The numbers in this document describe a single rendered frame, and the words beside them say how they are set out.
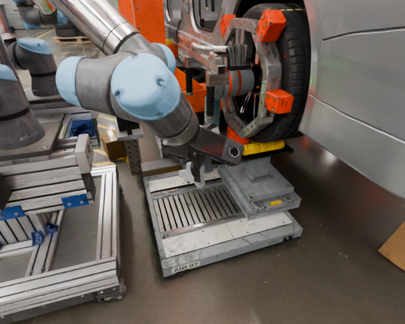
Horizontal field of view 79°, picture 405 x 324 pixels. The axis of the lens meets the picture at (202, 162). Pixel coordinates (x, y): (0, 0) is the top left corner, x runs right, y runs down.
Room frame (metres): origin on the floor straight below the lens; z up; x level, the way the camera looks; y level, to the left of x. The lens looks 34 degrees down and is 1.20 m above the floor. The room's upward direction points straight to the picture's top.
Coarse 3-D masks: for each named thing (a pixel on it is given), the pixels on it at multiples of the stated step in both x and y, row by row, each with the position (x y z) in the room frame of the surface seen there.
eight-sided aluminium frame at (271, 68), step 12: (240, 24) 1.26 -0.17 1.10; (252, 24) 1.15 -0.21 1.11; (228, 36) 1.39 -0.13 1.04; (264, 48) 1.07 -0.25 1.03; (264, 60) 1.04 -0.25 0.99; (276, 60) 1.04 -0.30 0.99; (264, 72) 1.02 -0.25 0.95; (276, 72) 1.01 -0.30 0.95; (264, 84) 1.01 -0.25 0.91; (276, 84) 1.01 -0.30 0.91; (264, 96) 1.00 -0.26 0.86; (264, 108) 1.00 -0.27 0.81; (228, 120) 1.32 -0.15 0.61; (240, 120) 1.29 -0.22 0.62; (264, 120) 1.00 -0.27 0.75; (240, 132) 1.16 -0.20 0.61; (252, 132) 1.14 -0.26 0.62
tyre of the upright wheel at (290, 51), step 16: (256, 16) 1.30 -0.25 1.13; (288, 16) 1.14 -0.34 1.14; (304, 16) 1.16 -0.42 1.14; (288, 32) 1.08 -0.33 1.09; (304, 32) 1.09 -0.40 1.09; (288, 48) 1.04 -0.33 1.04; (304, 48) 1.04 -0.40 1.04; (288, 64) 1.02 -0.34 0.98; (304, 64) 1.02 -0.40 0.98; (288, 80) 1.00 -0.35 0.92; (304, 80) 1.00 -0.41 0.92; (304, 96) 0.99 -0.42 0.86; (288, 112) 0.98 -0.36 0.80; (272, 128) 1.05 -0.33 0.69; (288, 128) 1.01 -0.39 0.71
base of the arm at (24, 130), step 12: (0, 120) 0.66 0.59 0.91; (12, 120) 0.67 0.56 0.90; (24, 120) 0.70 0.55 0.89; (36, 120) 0.74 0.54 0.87; (0, 132) 0.65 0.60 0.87; (12, 132) 0.66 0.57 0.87; (24, 132) 0.68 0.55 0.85; (36, 132) 0.70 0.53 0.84; (0, 144) 0.64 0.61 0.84; (12, 144) 0.65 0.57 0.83; (24, 144) 0.66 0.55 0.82
